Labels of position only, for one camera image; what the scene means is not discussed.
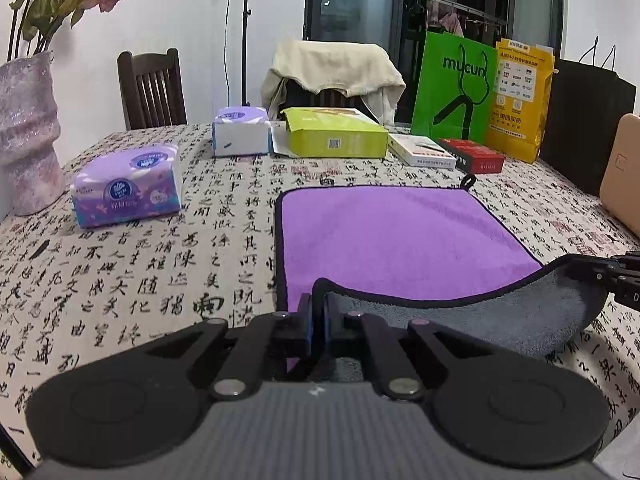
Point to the white flat box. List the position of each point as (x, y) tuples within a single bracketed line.
[(420, 151)]

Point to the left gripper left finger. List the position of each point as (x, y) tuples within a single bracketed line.
[(137, 404)]

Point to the red flat box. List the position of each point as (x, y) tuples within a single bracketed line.
[(473, 158)]

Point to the pink speckled ceramic vase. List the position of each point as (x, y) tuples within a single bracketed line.
[(29, 127)]

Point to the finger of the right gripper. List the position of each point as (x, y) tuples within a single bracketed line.
[(620, 276)]

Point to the cream cloth on chair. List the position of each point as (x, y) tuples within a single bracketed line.
[(363, 71)]

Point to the beige pink case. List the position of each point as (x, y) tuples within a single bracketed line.
[(620, 187)]

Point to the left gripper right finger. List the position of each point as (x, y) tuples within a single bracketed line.
[(489, 402)]

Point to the lime green cardboard box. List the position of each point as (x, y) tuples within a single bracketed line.
[(328, 132)]

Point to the black paper bag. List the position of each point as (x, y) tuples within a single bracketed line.
[(586, 104)]

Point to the dark framed sliding window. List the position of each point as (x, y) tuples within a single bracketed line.
[(400, 27)]

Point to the yellow printed bag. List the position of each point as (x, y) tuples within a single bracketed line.
[(518, 117)]

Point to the chair under cream cloth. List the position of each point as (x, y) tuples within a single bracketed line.
[(297, 96)]

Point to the white purple tissue pack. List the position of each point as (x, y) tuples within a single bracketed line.
[(241, 131)]

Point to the green mucun paper bag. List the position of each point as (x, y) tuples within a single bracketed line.
[(455, 88)]

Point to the purple and grey towel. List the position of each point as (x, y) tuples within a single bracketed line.
[(434, 253)]

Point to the studio light on stand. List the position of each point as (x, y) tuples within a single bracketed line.
[(245, 17)]

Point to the calligraphy print tablecloth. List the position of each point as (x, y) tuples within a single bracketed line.
[(70, 296)]

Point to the dark wooden chair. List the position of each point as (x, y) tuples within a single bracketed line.
[(151, 89)]

